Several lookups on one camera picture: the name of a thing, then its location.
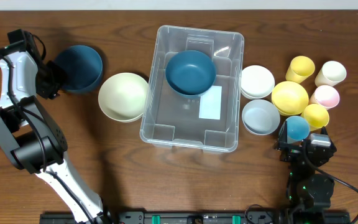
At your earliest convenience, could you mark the dark blue bowl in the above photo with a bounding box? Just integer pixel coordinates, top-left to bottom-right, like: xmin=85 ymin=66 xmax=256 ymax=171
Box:
xmin=53 ymin=45 xmax=103 ymax=94
xmin=165 ymin=50 xmax=217 ymax=98

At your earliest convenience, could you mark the cream beige bowl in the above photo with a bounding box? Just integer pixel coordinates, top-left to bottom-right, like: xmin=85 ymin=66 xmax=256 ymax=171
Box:
xmin=98 ymin=72 xmax=149 ymax=123

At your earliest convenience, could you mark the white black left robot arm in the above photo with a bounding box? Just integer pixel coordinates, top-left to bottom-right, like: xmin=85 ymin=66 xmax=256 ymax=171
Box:
xmin=0 ymin=50 xmax=112 ymax=223

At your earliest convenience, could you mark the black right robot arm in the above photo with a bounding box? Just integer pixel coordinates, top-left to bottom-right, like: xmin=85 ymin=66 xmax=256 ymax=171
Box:
xmin=274 ymin=123 xmax=337 ymax=211

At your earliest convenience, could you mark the clear plastic storage container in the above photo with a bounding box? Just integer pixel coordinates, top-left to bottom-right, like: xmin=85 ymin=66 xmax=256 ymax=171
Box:
xmin=140 ymin=25 xmax=245 ymax=154

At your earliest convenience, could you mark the light blue cup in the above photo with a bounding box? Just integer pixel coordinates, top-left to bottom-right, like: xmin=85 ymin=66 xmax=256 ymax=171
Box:
xmin=285 ymin=116 xmax=310 ymax=143

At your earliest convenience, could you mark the light grey bowl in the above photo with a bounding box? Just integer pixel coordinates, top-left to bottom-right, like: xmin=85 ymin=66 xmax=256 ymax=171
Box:
xmin=242 ymin=100 xmax=280 ymax=135

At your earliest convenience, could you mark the yellow cup near gripper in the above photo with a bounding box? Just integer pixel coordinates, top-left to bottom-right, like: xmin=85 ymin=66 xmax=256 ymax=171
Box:
xmin=301 ymin=104 xmax=329 ymax=131

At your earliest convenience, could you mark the yellow bowl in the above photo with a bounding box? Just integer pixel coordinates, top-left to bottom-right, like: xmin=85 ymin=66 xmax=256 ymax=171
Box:
xmin=272 ymin=81 xmax=309 ymax=116

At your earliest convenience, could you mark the pink cup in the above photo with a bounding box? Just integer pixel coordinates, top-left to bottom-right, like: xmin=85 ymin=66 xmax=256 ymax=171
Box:
xmin=309 ymin=85 xmax=340 ymax=110

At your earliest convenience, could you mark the white bowl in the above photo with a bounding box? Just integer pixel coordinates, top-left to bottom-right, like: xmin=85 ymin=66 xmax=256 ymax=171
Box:
xmin=241 ymin=65 xmax=275 ymax=100

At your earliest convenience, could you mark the yellow cup upright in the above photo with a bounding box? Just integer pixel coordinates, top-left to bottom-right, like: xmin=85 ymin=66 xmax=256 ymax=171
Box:
xmin=285 ymin=55 xmax=315 ymax=83

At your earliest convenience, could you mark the cream white cup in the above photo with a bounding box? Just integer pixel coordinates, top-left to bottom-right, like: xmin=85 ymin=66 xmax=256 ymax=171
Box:
xmin=314 ymin=61 xmax=347 ymax=86

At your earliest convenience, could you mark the white paper label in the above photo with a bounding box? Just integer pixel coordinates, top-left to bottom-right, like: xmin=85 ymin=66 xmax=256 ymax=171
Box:
xmin=199 ymin=86 xmax=222 ymax=120

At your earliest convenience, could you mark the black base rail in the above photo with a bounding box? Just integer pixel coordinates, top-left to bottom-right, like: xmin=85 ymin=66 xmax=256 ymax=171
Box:
xmin=39 ymin=211 xmax=351 ymax=224

